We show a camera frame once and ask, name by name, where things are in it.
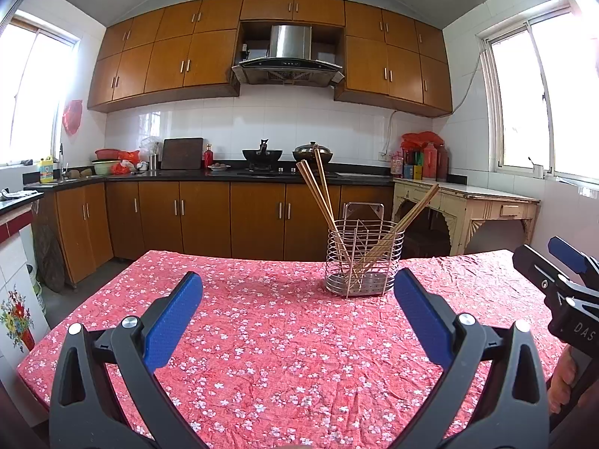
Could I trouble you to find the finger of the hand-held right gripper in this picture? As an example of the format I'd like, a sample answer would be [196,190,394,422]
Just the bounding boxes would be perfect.
[548,236,599,293]
[512,243,576,302]

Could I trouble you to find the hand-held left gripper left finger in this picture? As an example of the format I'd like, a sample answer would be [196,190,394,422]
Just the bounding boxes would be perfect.
[49,270,204,449]

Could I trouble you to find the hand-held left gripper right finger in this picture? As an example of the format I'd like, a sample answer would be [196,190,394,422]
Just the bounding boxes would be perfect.
[393,269,549,449]

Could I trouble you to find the metal wire utensil holder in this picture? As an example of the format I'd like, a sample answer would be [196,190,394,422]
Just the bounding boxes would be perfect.
[325,202,405,298]

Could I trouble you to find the person's right hand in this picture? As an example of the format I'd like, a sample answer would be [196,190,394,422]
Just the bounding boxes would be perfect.
[547,346,583,415]

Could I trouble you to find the cream wooden side table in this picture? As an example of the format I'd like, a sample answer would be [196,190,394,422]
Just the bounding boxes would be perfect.
[392,177,541,258]

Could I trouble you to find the brown wooden base cabinets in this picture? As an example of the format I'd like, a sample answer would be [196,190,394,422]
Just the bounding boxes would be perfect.
[35,181,396,291]

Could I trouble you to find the red floral tablecloth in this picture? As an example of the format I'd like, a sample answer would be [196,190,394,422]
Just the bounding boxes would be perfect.
[16,249,576,449]

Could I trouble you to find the dark hanging bag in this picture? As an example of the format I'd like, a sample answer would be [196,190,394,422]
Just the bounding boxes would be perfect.
[34,223,66,293]

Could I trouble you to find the white bucket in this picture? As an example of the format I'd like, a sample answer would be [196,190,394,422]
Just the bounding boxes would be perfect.
[25,264,48,316]

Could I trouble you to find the black kitchen countertop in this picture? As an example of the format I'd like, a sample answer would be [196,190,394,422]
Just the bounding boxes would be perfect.
[23,161,469,192]

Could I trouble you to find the large red plastic bottle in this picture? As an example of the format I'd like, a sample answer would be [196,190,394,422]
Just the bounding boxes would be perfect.
[422,141,438,181]

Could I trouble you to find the dark wooden cutting board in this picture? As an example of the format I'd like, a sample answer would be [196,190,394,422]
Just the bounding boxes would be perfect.
[160,137,205,170]

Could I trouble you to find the red plastic bag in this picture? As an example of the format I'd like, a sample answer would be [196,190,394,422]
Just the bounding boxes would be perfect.
[110,150,141,175]
[401,131,445,150]
[62,100,84,135]

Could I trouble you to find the tiled side counter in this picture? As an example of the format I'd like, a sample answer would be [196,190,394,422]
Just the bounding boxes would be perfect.
[0,189,50,366]

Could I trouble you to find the black gas stove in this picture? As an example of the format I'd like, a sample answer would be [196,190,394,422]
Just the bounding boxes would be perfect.
[236,168,340,178]

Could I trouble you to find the black wok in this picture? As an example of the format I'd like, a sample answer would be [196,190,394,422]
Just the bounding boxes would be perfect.
[242,139,284,171]

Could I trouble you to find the dark pot with lid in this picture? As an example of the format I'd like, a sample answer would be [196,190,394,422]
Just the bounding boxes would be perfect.
[292,141,334,164]

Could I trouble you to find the plain sliding window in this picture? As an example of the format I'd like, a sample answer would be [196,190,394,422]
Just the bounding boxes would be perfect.
[0,9,81,169]

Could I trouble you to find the steel range hood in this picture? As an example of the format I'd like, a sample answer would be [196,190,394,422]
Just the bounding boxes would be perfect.
[231,25,346,89]

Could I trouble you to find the brown wooden wall cabinets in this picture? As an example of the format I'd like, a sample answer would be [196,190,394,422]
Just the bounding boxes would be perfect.
[87,0,454,117]

